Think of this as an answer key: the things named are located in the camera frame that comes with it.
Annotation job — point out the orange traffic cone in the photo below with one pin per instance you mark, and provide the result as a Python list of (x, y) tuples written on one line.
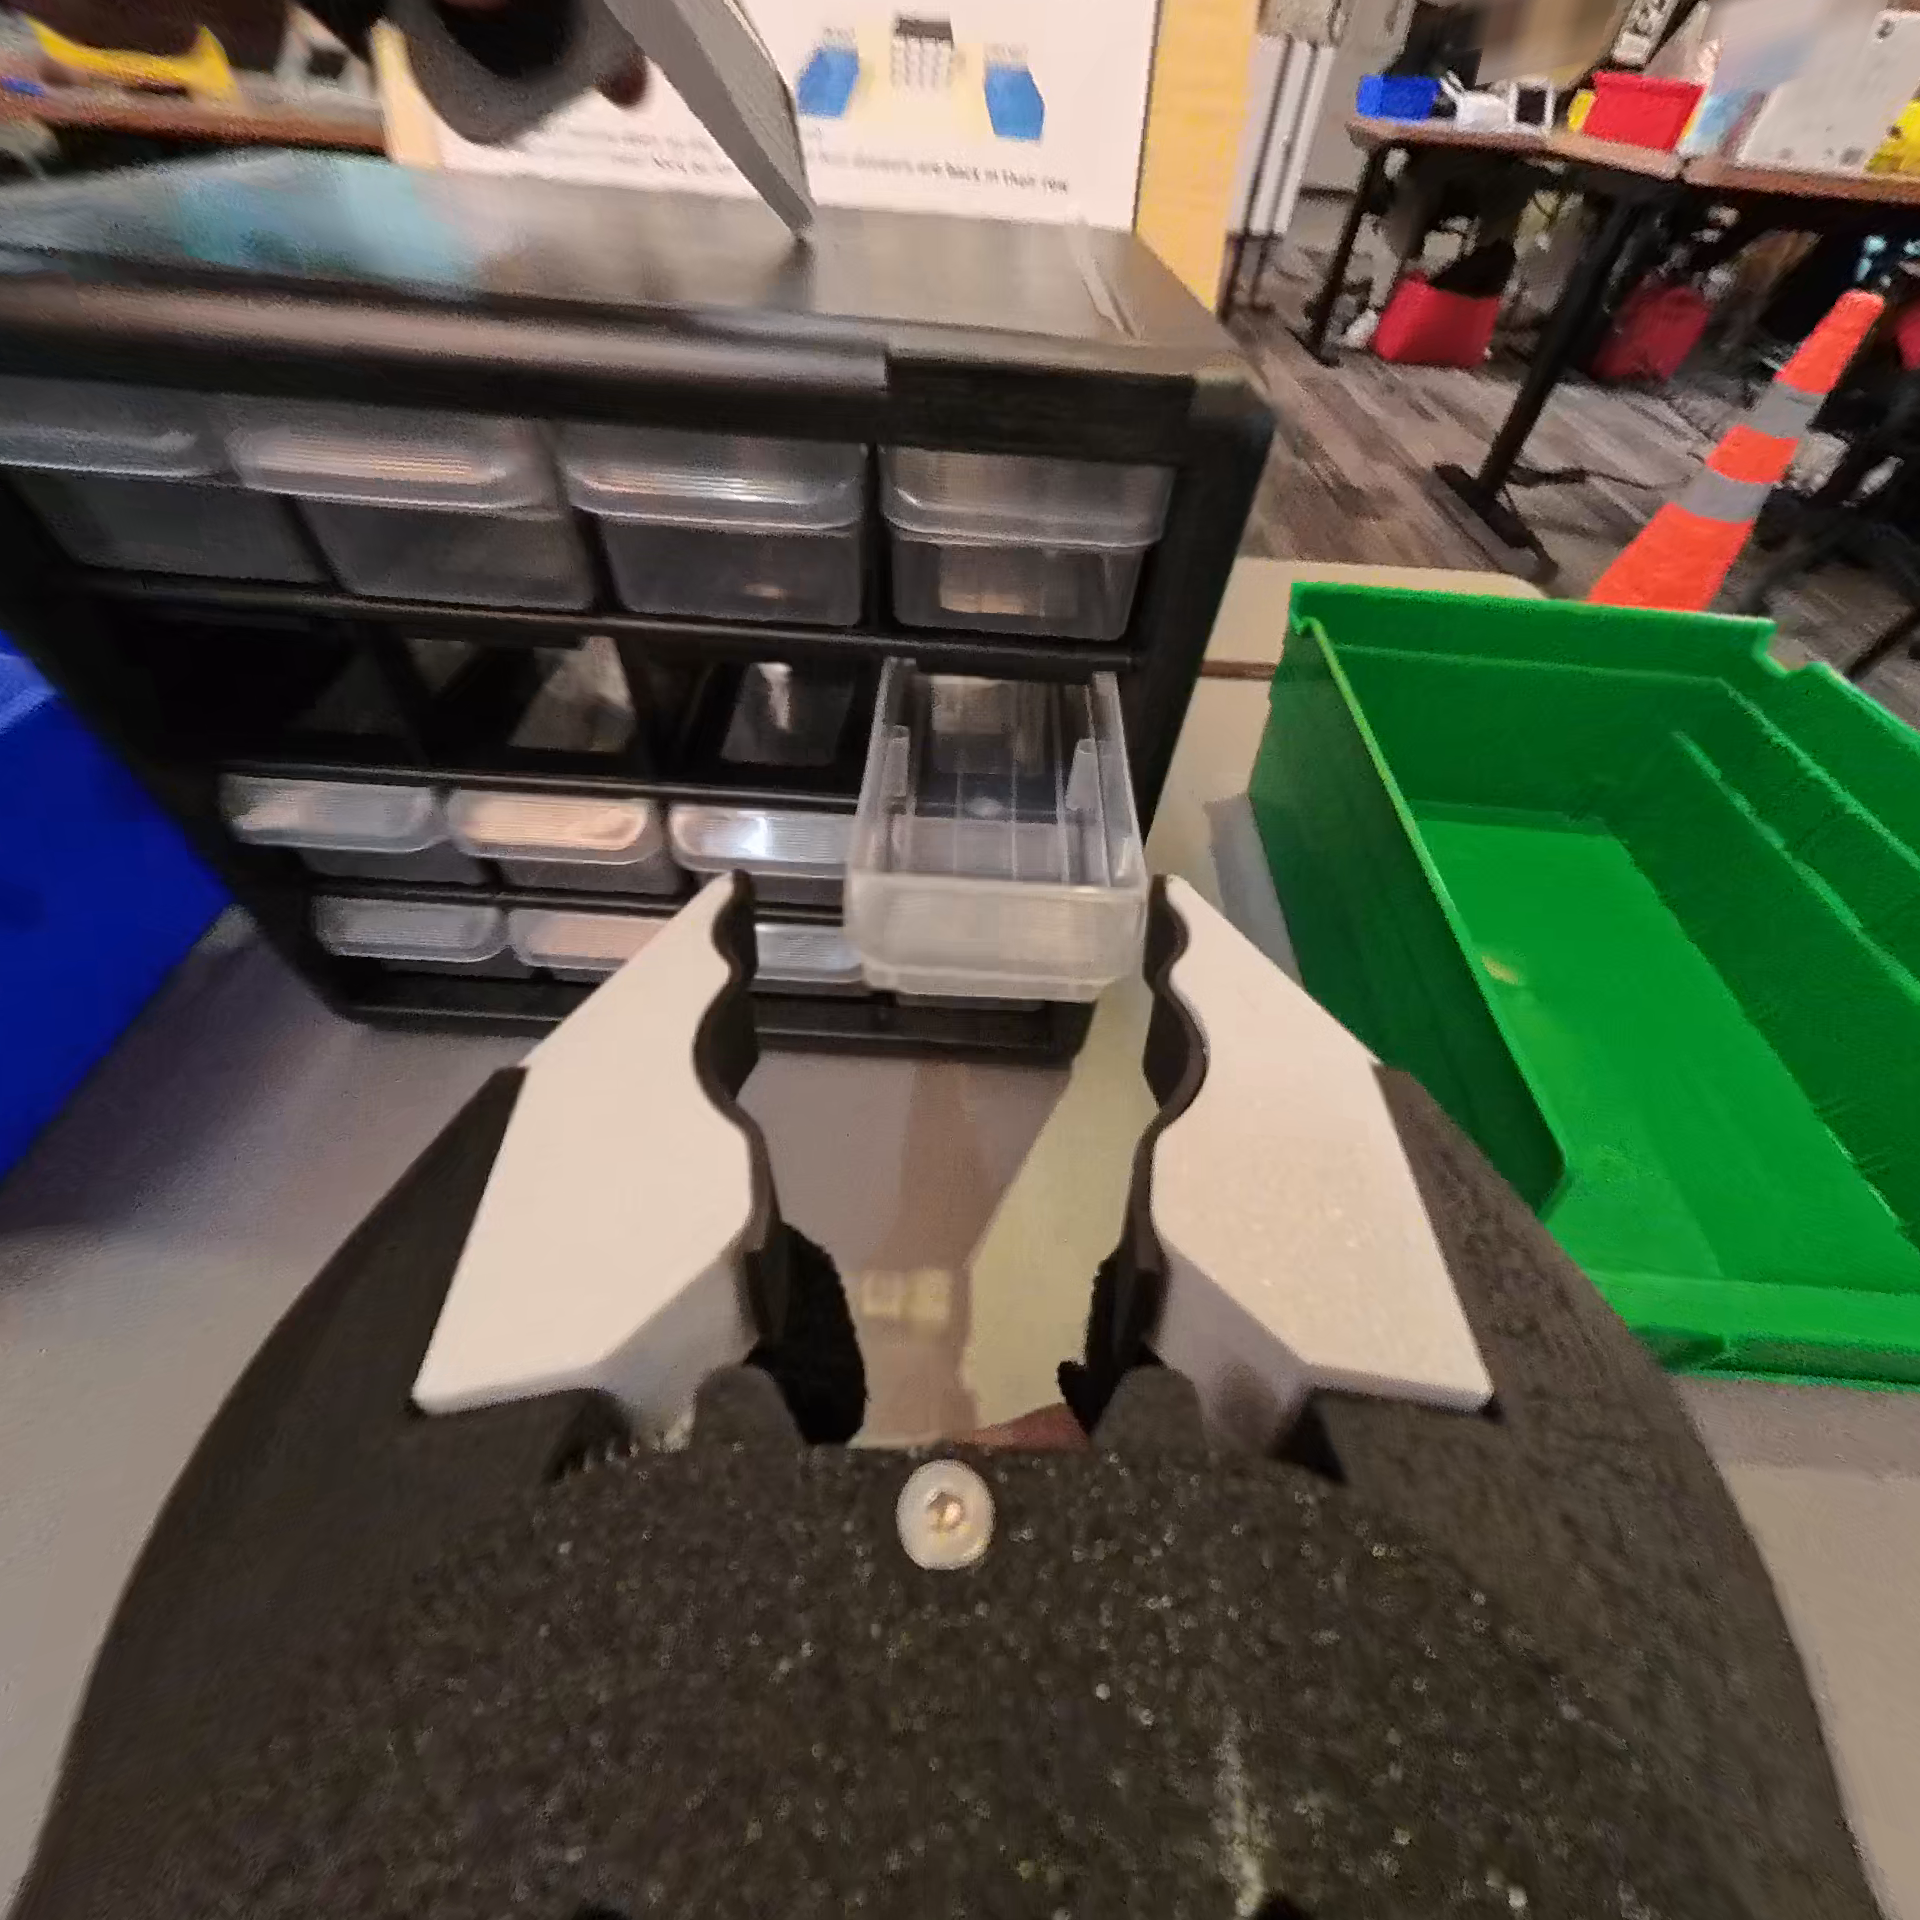
[(1755, 465)]

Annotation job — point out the clear plastic drawer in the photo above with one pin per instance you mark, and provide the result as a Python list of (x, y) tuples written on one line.
[(997, 885)]

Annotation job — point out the green plastic bin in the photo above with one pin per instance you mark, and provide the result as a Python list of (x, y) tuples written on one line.
[(1575, 974)]

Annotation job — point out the small red bin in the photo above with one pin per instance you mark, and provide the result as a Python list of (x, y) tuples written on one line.
[(1642, 109)]

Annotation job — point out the tan cardboard panel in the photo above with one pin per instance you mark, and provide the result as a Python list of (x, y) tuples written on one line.
[(1194, 135)]

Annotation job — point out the black drawer cabinet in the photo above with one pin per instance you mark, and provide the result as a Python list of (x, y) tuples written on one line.
[(975, 301)]

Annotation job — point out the set of small clear drawers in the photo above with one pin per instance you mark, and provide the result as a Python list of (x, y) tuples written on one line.
[(721, 517)]

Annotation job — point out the wooden work table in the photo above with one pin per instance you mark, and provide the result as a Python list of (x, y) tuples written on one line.
[(1545, 158)]

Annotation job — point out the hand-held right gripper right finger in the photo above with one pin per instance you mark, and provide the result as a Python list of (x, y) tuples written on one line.
[(1305, 1201)]

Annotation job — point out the red bag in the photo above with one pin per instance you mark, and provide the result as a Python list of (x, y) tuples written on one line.
[(1650, 333), (1434, 323)]

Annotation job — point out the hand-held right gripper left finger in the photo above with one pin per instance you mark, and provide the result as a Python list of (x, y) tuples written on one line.
[(600, 1201)]

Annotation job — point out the white instruction poster board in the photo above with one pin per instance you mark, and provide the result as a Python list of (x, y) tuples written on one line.
[(960, 149)]

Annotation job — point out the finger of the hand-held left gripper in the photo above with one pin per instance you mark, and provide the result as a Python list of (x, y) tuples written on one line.
[(733, 105)]

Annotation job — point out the blue plastic bin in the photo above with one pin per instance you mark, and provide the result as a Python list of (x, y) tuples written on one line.
[(89, 902)]

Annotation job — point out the small blue bin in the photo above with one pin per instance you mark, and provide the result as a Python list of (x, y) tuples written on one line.
[(1395, 95)]

